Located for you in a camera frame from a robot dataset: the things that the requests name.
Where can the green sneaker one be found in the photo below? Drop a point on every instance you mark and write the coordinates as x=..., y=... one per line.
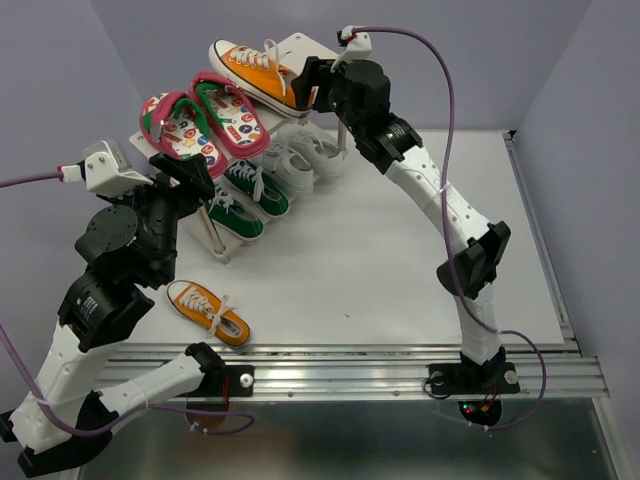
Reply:
x=250, y=180
x=225, y=211

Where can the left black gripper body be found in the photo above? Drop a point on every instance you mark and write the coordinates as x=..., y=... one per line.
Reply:
x=168, y=203

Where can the orange sneaker one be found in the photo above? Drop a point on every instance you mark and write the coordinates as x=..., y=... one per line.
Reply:
x=259, y=73
x=214, y=314

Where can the aluminium mounting rail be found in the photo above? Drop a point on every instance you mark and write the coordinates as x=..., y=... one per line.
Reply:
x=377, y=372

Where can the white sneaker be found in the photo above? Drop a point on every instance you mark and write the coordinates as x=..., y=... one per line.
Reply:
x=325, y=157

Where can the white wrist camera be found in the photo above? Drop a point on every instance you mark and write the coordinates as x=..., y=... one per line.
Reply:
x=356, y=45
x=105, y=171

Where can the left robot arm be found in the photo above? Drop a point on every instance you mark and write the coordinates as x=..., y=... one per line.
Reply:
x=130, y=246

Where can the white sneaker one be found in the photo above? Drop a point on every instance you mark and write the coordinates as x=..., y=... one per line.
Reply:
x=288, y=168

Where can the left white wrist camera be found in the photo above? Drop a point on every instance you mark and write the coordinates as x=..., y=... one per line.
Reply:
x=105, y=171

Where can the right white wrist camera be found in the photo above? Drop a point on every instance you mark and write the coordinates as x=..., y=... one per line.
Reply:
x=356, y=45

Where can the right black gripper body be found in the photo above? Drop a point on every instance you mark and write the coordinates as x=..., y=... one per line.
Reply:
x=331, y=95

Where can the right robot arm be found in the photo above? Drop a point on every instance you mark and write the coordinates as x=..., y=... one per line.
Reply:
x=474, y=248

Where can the pink slipper one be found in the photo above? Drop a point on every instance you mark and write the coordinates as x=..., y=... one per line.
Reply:
x=230, y=114
x=174, y=124

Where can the white two-tier shoe shelf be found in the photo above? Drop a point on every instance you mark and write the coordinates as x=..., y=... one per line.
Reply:
x=217, y=240

